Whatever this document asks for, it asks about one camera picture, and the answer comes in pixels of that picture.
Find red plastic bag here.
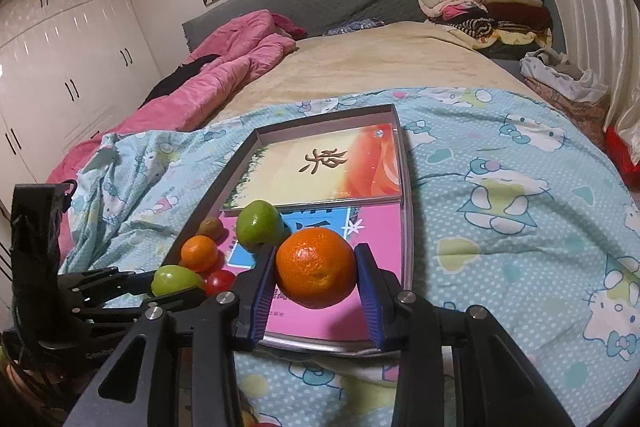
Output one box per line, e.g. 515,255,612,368
602,124,640,188

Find small green fruit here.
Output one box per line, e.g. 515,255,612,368
151,264,206,298

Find white wardrobe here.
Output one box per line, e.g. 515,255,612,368
0,0,163,228

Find stack of folded clothes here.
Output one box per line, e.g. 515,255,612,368
415,0,555,50

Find shallow grey cardboard box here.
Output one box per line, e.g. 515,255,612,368
160,104,416,358

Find pink quilt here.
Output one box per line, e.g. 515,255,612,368
47,9,308,185

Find white cloth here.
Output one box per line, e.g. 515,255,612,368
520,48,608,102

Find large orange mandarin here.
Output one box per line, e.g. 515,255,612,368
275,227,357,310

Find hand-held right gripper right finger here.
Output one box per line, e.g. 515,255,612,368
353,243,576,427

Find small orange mandarin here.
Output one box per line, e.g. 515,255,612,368
179,235,219,274

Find large green fruit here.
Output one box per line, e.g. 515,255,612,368
236,200,287,255

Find yellow and orange book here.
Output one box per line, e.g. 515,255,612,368
222,123,405,212

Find blue cartoon cat printed blanket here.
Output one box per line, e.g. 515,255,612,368
57,87,640,427

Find brown kiwi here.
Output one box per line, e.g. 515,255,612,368
196,216,225,240

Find black garment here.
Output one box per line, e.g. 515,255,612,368
137,54,221,110

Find blue patterned cloth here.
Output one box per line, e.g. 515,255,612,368
324,19,386,36

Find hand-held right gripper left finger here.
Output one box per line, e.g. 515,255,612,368
62,243,279,427

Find beige bed sheet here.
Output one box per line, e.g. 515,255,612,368
210,21,526,122

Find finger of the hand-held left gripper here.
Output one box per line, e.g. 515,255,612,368
70,287,207,320
57,268,157,294

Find pink book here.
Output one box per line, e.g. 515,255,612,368
217,202,405,343

